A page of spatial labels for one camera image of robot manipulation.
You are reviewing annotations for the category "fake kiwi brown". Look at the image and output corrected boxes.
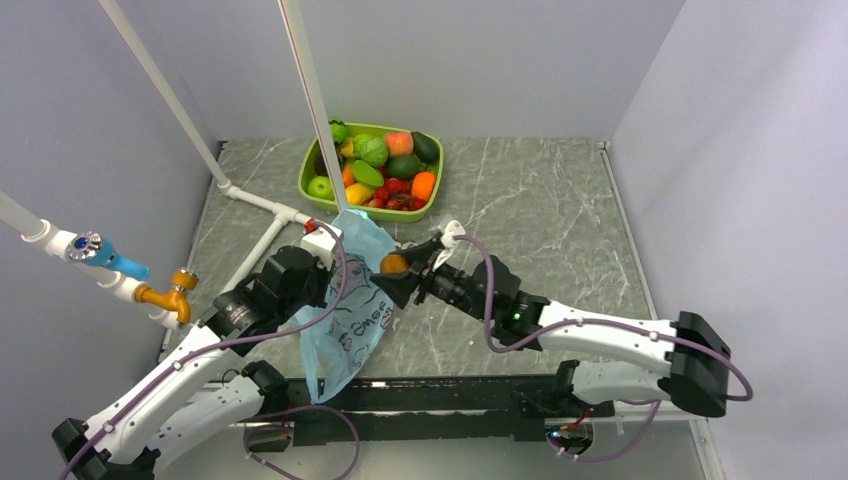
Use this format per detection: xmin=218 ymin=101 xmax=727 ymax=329
xmin=380 ymin=253 xmax=410 ymax=274

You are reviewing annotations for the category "green bumpy fake fruit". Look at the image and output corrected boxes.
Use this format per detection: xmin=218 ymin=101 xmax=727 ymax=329
xmin=352 ymin=134 xmax=371 ymax=157

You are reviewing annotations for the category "light blue plastic bag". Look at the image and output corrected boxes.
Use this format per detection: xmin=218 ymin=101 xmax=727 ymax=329
xmin=300 ymin=210 xmax=395 ymax=403

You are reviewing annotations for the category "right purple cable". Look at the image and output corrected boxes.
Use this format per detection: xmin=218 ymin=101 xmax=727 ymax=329
xmin=453 ymin=234 xmax=755 ymax=465

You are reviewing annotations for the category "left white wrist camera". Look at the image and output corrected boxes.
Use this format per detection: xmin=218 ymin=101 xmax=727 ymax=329
xmin=299 ymin=218 xmax=344 ymax=270

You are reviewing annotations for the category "fake peach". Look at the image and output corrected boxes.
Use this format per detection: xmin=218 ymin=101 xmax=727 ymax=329
xmin=383 ymin=131 xmax=414 ymax=158

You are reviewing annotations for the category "green fake lime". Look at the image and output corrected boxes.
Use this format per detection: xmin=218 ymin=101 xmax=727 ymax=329
xmin=386 ymin=155 xmax=422 ymax=180

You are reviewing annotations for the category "blue handled pipe valve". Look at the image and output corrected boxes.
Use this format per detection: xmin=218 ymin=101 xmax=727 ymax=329
xmin=65 ymin=231 xmax=150 ymax=281

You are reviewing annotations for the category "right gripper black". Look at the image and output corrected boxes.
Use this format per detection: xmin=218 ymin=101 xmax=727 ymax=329
xmin=371 ymin=238 xmax=493 ymax=323

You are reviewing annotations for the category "fake avocado dark green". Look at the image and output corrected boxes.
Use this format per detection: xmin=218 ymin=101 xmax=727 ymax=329
xmin=410 ymin=131 xmax=441 ymax=165

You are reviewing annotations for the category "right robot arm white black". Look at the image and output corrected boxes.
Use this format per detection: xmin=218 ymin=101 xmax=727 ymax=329
xmin=371 ymin=238 xmax=733 ymax=418

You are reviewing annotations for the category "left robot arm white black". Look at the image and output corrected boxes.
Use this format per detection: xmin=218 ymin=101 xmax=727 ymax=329
xmin=52 ymin=242 xmax=346 ymax=479

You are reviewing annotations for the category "white pvc pipe frame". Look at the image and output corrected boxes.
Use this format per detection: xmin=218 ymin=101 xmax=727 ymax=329
xmin=1 ymin=1 xmax=309 ymax=312

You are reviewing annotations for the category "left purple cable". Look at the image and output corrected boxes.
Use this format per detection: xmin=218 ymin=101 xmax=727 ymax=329
xmin=58 ymin=222 xmax=362 ymax=480

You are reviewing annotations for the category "red fake strawberry bunch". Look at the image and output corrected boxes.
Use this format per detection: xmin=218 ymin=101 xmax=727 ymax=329
xmin=366 ymin=178 xmax=427 ymax=211

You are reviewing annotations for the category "orange fake carrot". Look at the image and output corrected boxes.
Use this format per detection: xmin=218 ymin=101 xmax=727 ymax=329
xmin=410 ymin=171 xmax=438 ymax=202

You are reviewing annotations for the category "orange green fake fruit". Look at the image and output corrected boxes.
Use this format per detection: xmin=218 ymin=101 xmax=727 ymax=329
xmin=341 ymin=164 xmax=356 ymax=188

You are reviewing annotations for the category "light green fake mango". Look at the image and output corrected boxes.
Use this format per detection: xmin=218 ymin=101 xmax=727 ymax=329
xmin=350 ymin=160 xmax=385 ymax=189

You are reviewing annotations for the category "green plastic fruit basket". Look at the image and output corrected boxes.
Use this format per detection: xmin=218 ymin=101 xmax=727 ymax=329
xmin=330 ymin=117 xmax=444 ymax=223

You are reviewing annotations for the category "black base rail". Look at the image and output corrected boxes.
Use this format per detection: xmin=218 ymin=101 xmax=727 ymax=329
xmin=260 ymin=375 xmax=619 ymax=446

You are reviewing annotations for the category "green fake custard apple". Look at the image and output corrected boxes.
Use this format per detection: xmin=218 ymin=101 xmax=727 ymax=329
xmin=358 ymin=137 xmax=389 ymax=168

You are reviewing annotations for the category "purple cable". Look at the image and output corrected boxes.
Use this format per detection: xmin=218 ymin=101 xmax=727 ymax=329
xmin=453 ymin=234 xmax=755 ymax=465
xmin=58 ymin=222 xmax=362 ymax=480

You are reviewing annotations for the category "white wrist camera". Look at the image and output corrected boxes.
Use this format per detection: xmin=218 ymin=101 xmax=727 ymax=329
xmin=432 ymin=216 xmax=466 ymax=271
xmin=299 ymin=218 xmax=344 ymax=270

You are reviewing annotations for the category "yellow fake mango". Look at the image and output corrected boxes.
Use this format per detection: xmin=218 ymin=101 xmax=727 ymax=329
xmin=345 ymin=183 xmax=375 ymax=206

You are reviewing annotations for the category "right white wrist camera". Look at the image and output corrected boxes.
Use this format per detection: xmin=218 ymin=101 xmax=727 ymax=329
xmin=432 ymin=216 xmax=466 ymax=271

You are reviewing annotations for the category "orange brass faucet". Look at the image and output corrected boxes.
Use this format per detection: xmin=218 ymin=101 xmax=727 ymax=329
xmin=133 ymin=268 xmax=199 ymax=325

